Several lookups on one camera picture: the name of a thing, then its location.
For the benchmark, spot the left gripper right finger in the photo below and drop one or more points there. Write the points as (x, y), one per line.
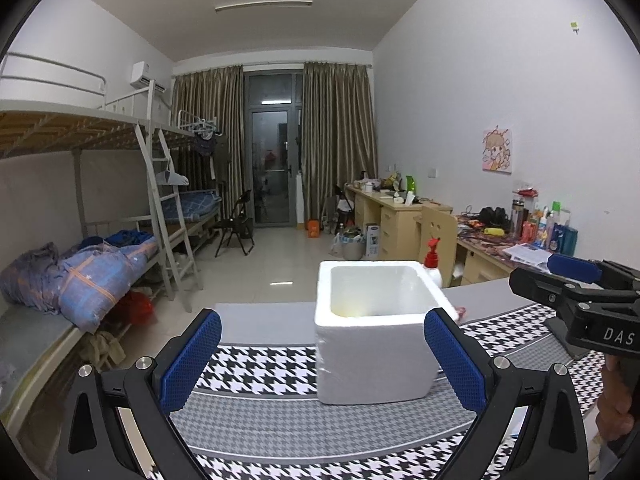
(463, 360)

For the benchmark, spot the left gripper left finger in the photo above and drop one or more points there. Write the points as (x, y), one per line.
(184, 357)

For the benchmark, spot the person right hand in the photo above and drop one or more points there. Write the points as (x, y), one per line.
(614, 419)

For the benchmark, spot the dark grey pouch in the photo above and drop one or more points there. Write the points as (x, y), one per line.
(577, 352)

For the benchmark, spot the red plastic bag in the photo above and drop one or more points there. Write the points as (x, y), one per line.
(135, 309)

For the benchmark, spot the houndstooth table mat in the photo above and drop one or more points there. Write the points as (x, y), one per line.
(282, 399)

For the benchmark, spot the white styrofoam box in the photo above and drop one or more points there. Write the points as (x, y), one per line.
(370, 346)

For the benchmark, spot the white pump bottle red top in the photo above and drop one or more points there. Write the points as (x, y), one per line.
(431, 262)

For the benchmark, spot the wooden desk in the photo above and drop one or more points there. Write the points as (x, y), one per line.
(467, 252)

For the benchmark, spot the blue plaid quilt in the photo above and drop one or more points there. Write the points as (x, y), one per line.
(84, 283)

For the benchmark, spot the wooden smiley chair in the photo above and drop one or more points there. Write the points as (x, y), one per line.
(437, 221)

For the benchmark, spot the black folding chair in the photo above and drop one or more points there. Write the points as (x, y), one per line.
(239, 225)

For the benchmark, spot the grey metal bucket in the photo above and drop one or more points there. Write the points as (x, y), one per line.
(353, 244)

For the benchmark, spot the orange stool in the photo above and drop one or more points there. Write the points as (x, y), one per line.
(313, 228)

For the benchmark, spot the olive curtain left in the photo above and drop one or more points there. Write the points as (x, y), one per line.
(210, 105)

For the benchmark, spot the olive curtain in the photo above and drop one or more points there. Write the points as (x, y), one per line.
(338, 133)
(210, 105)

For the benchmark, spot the olive curtain right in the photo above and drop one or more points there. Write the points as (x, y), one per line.
(338, 133)

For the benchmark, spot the glass balcony door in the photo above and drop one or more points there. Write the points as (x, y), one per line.
(273, 122)

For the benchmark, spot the white metal bunk bed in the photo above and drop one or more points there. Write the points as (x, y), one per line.
(118, 170)

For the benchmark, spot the white air conditioner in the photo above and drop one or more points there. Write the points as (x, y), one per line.
(141, 77)

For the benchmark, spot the ceiling tube light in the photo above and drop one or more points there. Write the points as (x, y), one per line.
(263, 4)

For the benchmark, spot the anime girl wall poster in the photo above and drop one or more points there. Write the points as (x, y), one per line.
(497, 155)

